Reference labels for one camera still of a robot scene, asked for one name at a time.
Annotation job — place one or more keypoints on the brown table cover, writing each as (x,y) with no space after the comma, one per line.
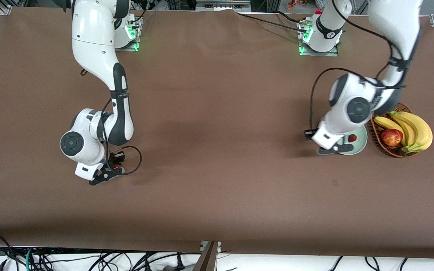
(217,188)

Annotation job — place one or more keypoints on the light green plate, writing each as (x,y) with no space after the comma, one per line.
(360,146)

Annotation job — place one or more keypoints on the dark table frame beam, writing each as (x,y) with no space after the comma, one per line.
(207,259)

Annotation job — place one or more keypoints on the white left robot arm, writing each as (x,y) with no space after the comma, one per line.
(349,98)

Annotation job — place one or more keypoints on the grey metal device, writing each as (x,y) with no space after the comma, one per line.
(232,4)

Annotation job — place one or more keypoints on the red apple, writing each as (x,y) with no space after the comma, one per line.
(391,137)

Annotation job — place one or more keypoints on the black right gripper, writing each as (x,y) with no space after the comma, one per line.
(113,159)

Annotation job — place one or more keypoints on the yellow banana bunch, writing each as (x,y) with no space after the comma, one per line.
(420,131)

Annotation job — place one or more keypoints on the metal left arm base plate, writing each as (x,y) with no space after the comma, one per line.
(330,54)

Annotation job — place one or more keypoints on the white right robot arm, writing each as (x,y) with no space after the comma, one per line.
(92,45)

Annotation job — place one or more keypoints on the brown wicker basket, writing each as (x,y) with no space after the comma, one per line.
(377,131)

